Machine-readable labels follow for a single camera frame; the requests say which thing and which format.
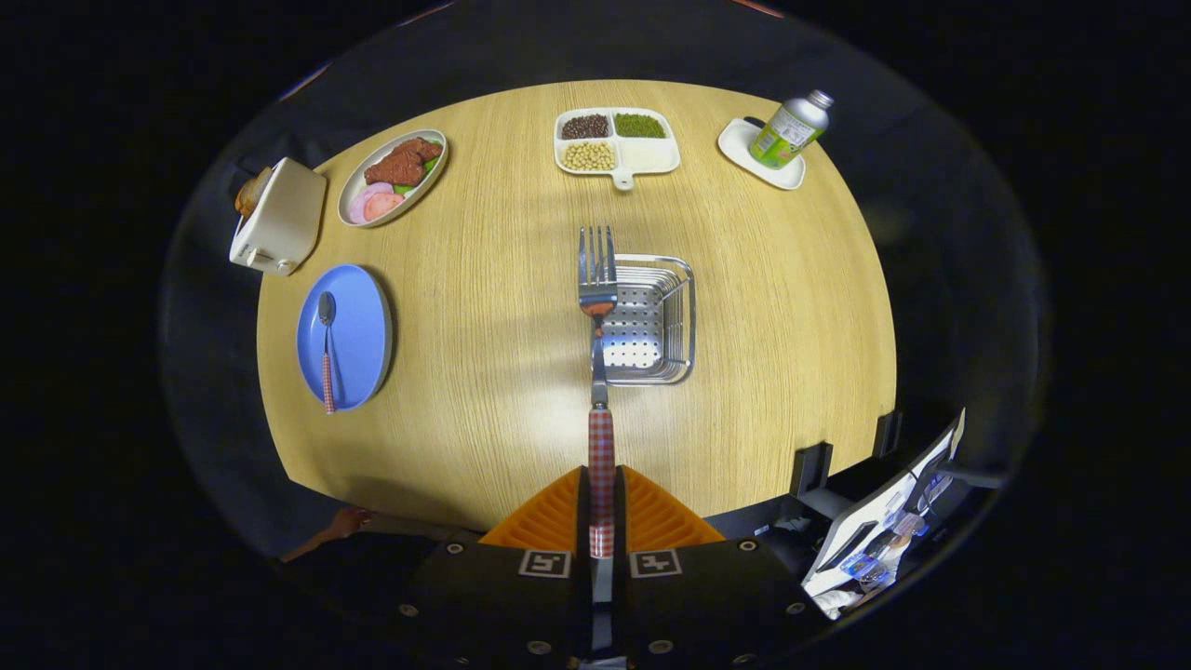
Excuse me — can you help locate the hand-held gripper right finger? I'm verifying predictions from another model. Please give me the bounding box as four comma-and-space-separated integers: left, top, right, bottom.
614, 465, 820, 670

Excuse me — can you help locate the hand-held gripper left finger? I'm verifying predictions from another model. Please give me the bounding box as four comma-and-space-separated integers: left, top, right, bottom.
377, 465, 594, 670

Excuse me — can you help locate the fork with red checked handle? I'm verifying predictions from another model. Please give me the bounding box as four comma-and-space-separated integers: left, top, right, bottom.
577, 225, 619, 559

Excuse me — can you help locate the spoon with red checked handle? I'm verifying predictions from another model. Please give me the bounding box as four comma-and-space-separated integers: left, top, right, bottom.
316, 291, 338, 415

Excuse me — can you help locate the white electronic device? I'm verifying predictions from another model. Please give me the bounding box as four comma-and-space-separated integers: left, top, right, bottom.
802, 408, 969, 620

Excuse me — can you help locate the perforated metal basket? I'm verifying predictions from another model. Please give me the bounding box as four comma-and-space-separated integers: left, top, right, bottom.
600, 253, 697, 387

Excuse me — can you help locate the blue round plate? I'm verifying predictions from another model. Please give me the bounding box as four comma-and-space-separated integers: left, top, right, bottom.
296, 264, 395, 413

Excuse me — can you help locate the pale pink ham slice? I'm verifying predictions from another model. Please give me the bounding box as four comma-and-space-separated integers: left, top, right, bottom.
349, 182, 396, 224

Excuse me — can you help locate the white divided dish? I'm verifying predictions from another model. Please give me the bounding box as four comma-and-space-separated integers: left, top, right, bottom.
554, 107, 682, 192

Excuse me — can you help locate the green lettuce leaf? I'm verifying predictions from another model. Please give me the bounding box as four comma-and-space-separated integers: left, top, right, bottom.
391, 154, 443, 196

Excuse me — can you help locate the white toaster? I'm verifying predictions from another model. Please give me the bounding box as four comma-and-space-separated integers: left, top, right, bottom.
229, 156, 328, 277

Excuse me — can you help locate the white oval plate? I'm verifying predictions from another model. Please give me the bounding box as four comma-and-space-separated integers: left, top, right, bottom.
337, 128, 449, 229

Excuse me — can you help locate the brown meat steak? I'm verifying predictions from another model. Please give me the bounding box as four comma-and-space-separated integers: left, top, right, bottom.
363, 137, 444, 187

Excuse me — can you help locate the pile of white rice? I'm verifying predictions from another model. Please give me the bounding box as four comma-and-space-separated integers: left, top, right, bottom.
619, 141, 675, 173

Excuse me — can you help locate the pile of yellow soybeans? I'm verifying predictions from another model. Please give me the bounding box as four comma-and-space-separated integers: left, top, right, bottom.
562, 141, 616, 172

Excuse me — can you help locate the small white tray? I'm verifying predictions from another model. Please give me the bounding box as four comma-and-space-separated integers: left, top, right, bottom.
716, 116, 807, 192

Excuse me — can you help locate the green labelled metal bottle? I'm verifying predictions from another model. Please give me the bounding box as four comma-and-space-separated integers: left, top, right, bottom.
749, 89, 835, 170

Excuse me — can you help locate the toasted bread slice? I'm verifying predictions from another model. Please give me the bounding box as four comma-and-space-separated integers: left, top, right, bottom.
234, 166, 273, 218

